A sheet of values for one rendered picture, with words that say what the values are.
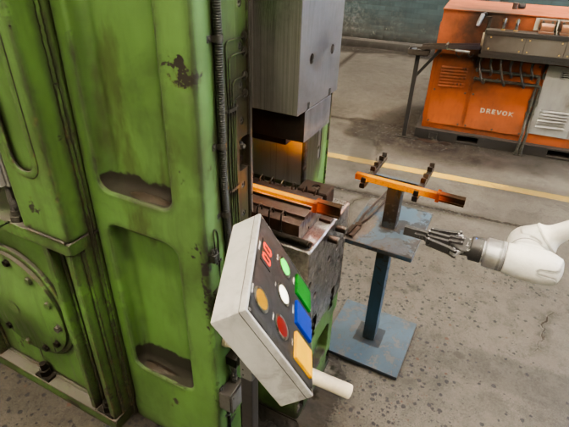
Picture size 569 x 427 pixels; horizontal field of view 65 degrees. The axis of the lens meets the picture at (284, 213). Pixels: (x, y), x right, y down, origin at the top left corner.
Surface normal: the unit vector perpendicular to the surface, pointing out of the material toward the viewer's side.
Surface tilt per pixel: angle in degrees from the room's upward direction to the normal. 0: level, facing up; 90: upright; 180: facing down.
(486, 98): 90
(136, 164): 89
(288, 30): 90
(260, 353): 90
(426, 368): 0
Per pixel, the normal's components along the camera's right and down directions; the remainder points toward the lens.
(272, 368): -0.04, 0.52
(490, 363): 0.03, -0.85
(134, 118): -0.45, 0.44
